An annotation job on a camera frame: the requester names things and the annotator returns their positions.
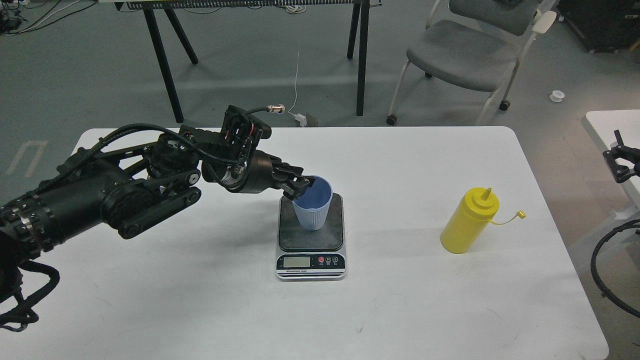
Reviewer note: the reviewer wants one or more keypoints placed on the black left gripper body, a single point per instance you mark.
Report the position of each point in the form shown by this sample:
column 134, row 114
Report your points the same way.
column 262, row 172

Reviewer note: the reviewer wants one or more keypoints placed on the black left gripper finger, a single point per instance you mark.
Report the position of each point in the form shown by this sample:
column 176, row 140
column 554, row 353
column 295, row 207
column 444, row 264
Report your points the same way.
column 293, row 190
column 282, row 172

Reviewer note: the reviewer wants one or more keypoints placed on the blue plastic cup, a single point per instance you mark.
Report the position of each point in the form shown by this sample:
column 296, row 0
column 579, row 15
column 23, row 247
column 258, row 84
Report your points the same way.
column 312, row 208

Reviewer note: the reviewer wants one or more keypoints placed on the yellow squeeze bottle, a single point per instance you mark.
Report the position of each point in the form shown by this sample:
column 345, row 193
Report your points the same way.
column 473, row 213

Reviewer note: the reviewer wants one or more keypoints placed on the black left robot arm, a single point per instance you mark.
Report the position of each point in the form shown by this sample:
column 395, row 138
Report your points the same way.
column 137, row 176

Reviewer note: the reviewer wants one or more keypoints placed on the digital kitchen scale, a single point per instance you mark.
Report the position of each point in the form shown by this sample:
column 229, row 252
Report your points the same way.
column 305, row 255

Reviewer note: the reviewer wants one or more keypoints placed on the white spool on floor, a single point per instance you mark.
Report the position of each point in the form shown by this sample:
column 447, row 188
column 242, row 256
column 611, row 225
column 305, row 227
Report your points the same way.
column 557, row 96

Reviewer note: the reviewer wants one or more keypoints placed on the black cabinet in corner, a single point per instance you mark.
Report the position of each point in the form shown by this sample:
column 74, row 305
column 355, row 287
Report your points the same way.
column 603, row 26

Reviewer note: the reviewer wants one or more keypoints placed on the grey office chair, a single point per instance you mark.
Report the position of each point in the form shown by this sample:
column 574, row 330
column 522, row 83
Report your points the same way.
column 470, row 58

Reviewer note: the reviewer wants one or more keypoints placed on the black-legged background table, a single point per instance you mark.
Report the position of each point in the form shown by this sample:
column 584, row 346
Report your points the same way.
column 236, row 33

